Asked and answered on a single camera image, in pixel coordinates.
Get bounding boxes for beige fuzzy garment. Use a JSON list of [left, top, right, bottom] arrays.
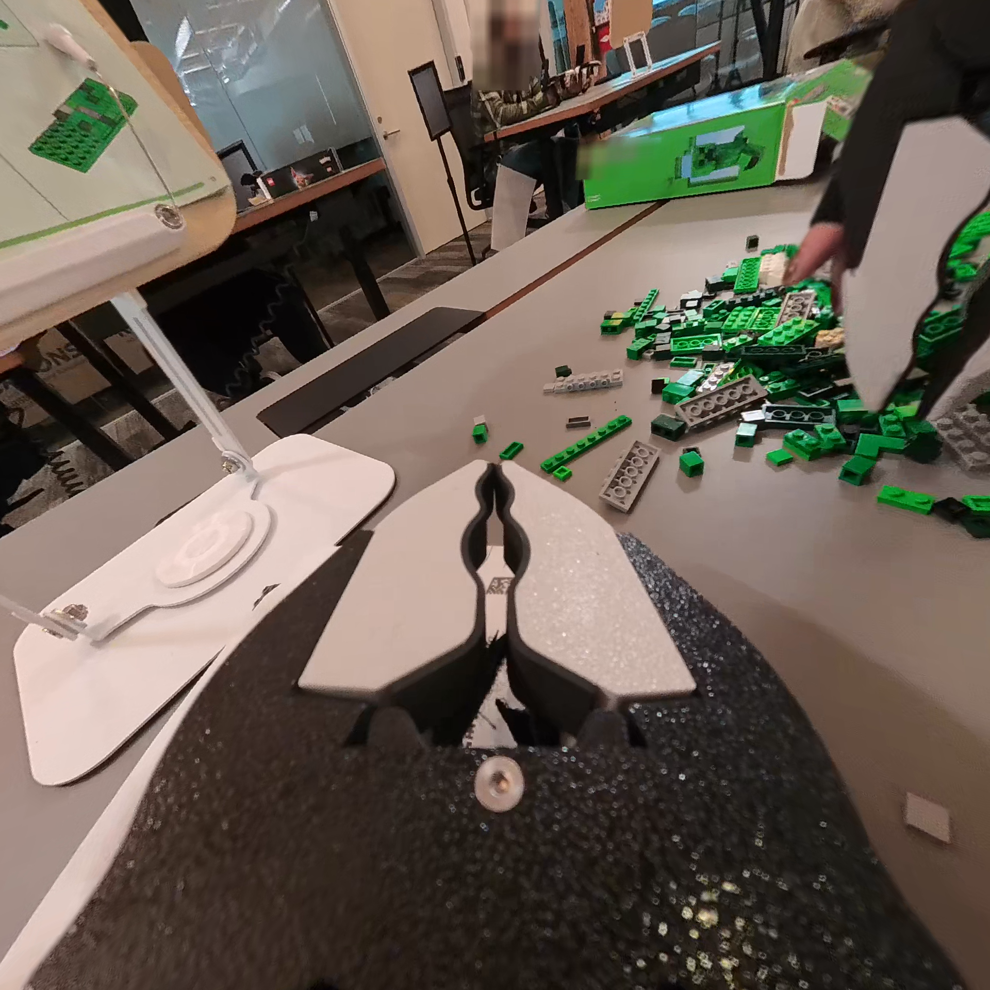
[[789, 0, 910, 74]]

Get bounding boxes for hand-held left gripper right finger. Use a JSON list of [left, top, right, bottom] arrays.
[[499, 463, 697, 745]]

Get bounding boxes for tan cardboard piece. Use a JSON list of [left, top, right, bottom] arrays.
[[563, 0, 655, 49]]

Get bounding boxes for another person's forearm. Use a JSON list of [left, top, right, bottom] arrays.
[[808, 0, 990, 268]]

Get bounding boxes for black office chair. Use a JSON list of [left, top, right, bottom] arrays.
[[444, 81, 500, 213]]

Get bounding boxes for long green plate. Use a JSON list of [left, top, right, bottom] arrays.
[[540, 415, 633, 475]]

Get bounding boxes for grey holed plate brick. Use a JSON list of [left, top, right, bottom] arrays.
[[674, 377, 772, 428], [598, 439, 662, 513]]

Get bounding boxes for wooden top table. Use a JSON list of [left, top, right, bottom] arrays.
[[483, 42, 722, 148], [224, 158, 391, 322]]

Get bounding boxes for beige book stand board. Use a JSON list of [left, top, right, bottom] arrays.
[[0, 39, 238, 349]]

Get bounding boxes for grey desk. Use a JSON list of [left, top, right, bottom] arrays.
[[0, 176, 990, 990]]

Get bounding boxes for black floor sign stand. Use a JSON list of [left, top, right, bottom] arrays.
[[408, 62, 479, 268]]

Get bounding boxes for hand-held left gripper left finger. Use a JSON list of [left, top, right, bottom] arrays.
[[298, 461, 507, 747]]

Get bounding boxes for pile of green toy bricks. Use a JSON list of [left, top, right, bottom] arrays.
[[468, 232, 990, 540]]

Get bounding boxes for grey square tile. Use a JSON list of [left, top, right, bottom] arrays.
[[903, 792, 953, 845]]

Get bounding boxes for building instruction sheet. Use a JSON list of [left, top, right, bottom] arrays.
[[0, 0, 233, 268]]

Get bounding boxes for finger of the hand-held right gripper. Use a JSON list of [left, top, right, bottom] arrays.
[[841, 114, 990, 413], [919, 305, 990, 420]]

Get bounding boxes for long grey holed plate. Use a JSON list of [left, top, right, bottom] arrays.
[[543, 369, 624, 395]]

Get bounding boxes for white flat board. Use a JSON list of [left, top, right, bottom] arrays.
[[0, 534, 372, 990]]

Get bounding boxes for black desk cable flap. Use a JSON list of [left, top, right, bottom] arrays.
[[257, 306, 486, 439]]

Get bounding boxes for green cardboard box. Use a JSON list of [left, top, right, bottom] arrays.
[[582, 58, 877, 211]]

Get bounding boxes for white panel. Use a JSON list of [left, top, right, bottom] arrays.
[[491, 162, 536, 252]]

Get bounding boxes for large grey studded brick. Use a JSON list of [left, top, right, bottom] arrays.
[[932, 402, 990, 474]]

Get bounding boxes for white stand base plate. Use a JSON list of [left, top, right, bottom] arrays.
[[14, 433, 397, 787]]

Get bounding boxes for dark printed box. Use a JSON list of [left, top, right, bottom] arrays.
[[257, 151, 343, 204]]

